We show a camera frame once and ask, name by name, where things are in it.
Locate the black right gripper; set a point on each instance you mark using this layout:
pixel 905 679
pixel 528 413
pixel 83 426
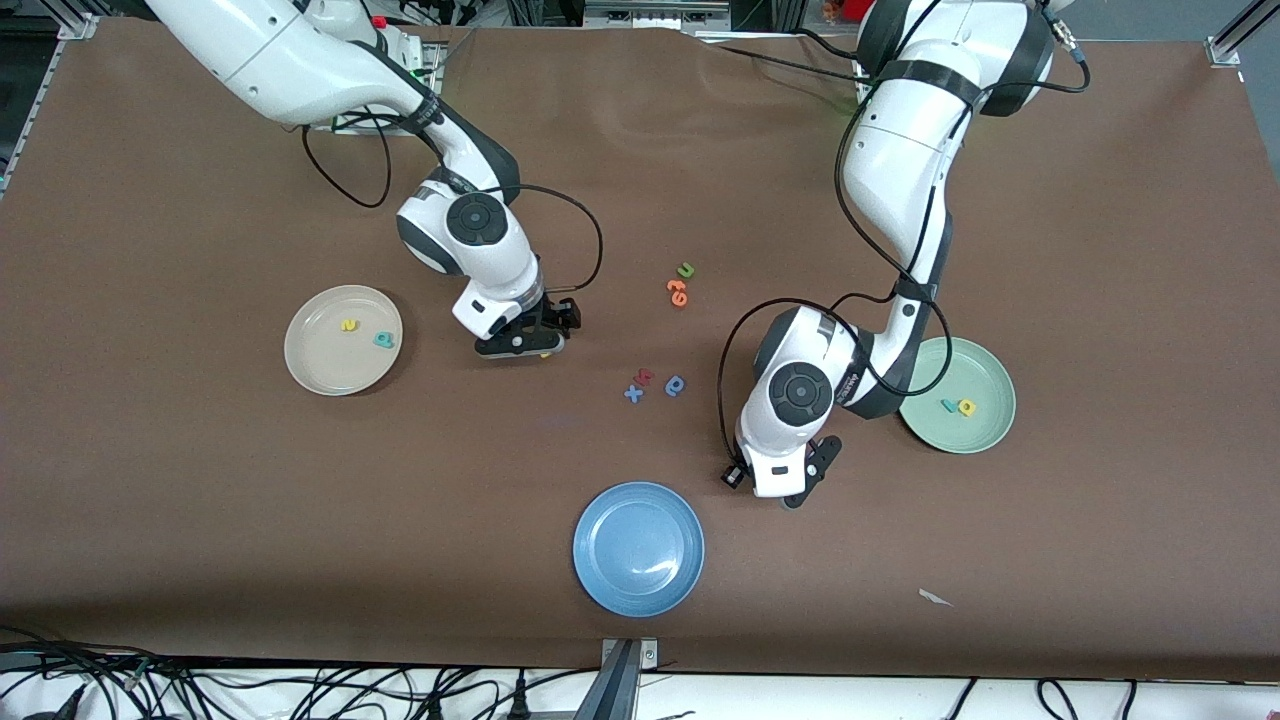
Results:
pixel 549 312

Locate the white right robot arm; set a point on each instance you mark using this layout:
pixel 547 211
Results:
pixel 300 50

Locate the orange letters pair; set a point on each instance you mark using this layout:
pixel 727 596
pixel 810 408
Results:
pixel 677 292

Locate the blue letter a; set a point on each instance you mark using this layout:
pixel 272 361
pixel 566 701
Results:
pixel 675 386

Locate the blue plate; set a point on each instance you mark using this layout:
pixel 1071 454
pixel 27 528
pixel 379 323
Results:
pixel 638 550

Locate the white paper scrap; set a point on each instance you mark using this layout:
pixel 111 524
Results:
pixel 933 597

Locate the green plate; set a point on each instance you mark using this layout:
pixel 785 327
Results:
pixel 975 430

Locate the beige brown plate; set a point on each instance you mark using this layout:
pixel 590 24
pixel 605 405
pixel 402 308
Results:
pixel 330 365

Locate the dark aluminium pole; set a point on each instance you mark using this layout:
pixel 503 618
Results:
pixel 612 695

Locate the grey metal equipment box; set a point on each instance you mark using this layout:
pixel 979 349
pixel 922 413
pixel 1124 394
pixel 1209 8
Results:
pixel 650 15

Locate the black power plug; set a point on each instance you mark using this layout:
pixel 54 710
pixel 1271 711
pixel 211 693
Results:
pixel 518 702
pixel 435 710

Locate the brown table cover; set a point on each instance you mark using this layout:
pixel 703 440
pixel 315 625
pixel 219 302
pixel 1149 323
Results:
pixel 200 500

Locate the silver pole bracket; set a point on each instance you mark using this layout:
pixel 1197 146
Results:
pixel 650 655

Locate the aluminium frame profile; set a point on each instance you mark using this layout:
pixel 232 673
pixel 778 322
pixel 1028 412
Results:
pixel 78 27
pixel 1225 45

